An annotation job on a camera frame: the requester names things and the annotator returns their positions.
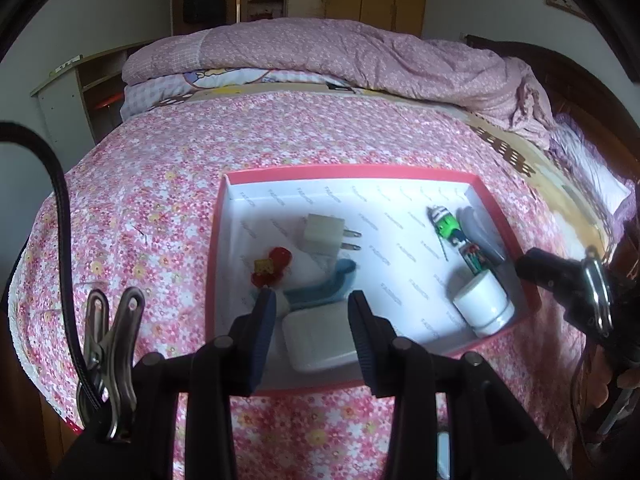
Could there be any dark wooden headboard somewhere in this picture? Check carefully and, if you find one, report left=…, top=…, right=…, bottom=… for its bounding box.
left=464, top=35, right=639, bottom=181

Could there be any pink shallow cardboard box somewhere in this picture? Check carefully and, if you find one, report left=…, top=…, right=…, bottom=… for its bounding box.
left=205, top=165, right=540, bottom=394

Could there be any white earbuds charging case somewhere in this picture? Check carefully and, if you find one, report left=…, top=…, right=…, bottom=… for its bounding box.
left=282, top=300, right=357, bottom=373

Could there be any pink floral bed sheet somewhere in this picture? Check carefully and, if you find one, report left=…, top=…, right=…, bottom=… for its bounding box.
left=9, top=104, right=584, bottom=479

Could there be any white bedside shelf cabinet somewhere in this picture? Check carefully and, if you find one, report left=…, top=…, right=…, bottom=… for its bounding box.
left=29, top=41, right=149, bottom=154

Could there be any green figure keychain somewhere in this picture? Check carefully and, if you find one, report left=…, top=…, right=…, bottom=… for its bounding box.
left=427, top=206, right=468, bottom=247

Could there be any blue curved plastic handle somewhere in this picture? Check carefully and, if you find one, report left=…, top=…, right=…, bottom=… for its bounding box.
left=277, top=259, right=357, bottom=316

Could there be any white plastic bottle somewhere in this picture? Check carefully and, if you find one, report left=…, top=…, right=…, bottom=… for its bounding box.
left=452, top=270, right=515, bottom=338

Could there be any silver spring clamp left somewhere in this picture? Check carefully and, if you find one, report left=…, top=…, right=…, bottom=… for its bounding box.
left=76, top=287, right=145, bottom=439

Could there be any person's right hand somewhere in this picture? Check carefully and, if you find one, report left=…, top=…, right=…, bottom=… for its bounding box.
left=587, top=346, right=640, bottom=408

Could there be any silver spring clamp right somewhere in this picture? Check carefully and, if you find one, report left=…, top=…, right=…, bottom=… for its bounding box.
left=582, top=246, right=613, bottom=337

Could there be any purple folded quilt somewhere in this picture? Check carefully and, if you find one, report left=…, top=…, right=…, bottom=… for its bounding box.
left=120, top=18, right=556, bottom=150

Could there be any silver spring clamp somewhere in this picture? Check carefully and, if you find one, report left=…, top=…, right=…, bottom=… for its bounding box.
left=76, top=287, right=145, bottom=439
left=582, top=246, right=613, bottom=337

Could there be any black cable left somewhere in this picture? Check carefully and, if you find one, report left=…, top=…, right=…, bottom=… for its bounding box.
left=0, top=120, right=109, bottom=430

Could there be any white wall charger plug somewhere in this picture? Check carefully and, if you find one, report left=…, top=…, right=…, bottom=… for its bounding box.
left=299, top=214, right=361, bottom=258

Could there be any red yellow figure keychain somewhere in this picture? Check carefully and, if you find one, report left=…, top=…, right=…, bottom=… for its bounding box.
left=250, top=247, right=293, bottom=288

